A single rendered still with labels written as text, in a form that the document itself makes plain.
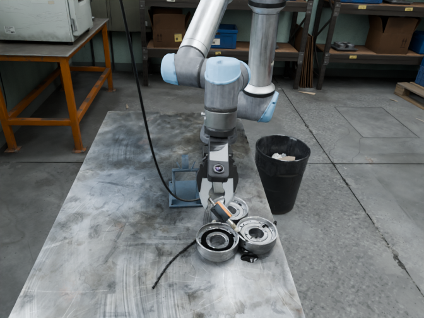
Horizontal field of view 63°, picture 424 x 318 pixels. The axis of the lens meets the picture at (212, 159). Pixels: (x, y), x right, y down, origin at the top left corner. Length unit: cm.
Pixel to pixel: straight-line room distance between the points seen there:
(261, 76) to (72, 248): 78
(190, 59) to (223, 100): 18
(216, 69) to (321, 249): 158
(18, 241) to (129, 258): 143
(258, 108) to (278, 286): 64
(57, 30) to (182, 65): 212
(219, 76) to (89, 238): 52
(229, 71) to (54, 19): 229
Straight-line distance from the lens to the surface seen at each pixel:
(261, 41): 117
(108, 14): 459
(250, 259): 88
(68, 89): 280
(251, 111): 125
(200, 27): 96
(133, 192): 109
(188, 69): 87
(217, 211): 85
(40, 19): 296
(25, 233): 231
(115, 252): 91
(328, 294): 194
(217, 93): 75
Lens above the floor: 144
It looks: 31 degrees down
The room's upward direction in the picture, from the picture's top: 3 degrees clockwise
